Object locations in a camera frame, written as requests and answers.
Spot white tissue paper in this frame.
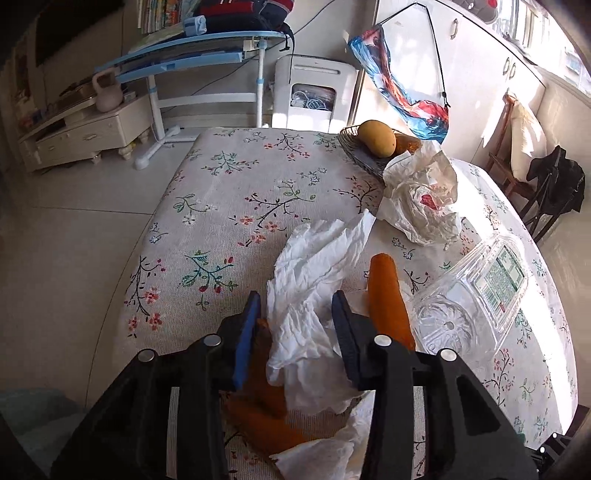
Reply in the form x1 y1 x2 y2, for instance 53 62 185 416
265 210 377 414
270 394 376 480

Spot black television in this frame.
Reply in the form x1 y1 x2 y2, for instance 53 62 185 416
34 0 125 68

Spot cream pillow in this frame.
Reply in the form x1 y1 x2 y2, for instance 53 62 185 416
508 99 548 183

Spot yellow-brown mango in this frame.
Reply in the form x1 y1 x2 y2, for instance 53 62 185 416
358 120 398 158

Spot clear plastic bottle green label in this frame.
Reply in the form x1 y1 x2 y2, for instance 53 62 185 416
409 233 532 357

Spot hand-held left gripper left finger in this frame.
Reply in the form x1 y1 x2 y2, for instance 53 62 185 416
51 290 262 480

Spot row of books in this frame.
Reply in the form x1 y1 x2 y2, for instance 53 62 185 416
139 0 204 35

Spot wooden chair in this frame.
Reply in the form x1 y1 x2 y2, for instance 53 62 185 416
487 92 555 241

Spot blue and white desk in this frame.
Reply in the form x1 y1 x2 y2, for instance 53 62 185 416
95 30 289 169

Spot orange peel piece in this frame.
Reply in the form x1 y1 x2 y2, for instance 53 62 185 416
226 398 308 457

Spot colourful printed hanging bag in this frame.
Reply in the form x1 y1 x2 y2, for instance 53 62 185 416
347 1 452 143

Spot white wardrobe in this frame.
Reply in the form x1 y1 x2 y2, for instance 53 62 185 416
348 0 548 176

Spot pale pink kettlebell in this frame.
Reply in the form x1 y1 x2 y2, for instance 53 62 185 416
91 69 124 113

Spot crumpled white plastic bag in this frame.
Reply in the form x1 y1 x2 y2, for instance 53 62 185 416
376 138 463 247

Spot black garment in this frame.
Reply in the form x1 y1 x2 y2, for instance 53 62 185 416
526 145 586 232

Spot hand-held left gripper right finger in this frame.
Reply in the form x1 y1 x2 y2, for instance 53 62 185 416
330 290 539 480

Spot orange carrot right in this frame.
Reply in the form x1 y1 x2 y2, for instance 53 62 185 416
367 253 416 352

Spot white plastic stool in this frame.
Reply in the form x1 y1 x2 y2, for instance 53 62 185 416
271 54 360 136

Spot dark backpack red stripes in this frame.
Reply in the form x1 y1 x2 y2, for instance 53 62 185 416
198 0 296 34

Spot cream TV cabinet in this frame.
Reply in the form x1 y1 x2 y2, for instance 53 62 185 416
18 95 153 174

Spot orange-yellow mango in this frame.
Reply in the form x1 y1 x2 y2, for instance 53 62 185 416
392 131 422 155

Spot dark wicker fruit basket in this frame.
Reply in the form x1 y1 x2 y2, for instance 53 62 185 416
338 126 423 180

